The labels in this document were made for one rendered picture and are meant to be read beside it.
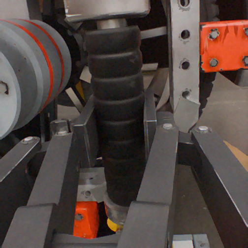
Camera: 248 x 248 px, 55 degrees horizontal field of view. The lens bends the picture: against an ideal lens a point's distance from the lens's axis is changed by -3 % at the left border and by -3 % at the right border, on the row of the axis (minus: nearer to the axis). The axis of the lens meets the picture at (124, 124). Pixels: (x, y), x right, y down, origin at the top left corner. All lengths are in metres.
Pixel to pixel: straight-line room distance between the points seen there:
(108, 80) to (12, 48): 0.15
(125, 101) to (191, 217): 1.15
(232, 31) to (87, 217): 0.42
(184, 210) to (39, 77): 1.12
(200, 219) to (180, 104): 0.94
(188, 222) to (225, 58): 0.97
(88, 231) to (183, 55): 0.38
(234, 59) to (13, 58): 0.30
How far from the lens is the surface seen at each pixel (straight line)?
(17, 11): 0.42
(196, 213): 1.31
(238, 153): 1.80
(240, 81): 0.58
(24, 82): 0.28
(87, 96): 0.67
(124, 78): 0.15
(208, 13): 0.47
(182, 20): 0.37
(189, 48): 0.38
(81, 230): 0.55
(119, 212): 0.20
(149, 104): 0.17
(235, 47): 0.40
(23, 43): 0.30
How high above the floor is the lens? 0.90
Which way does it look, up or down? 23 degrees down
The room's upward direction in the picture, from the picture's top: 6 degrees counter-clockwise
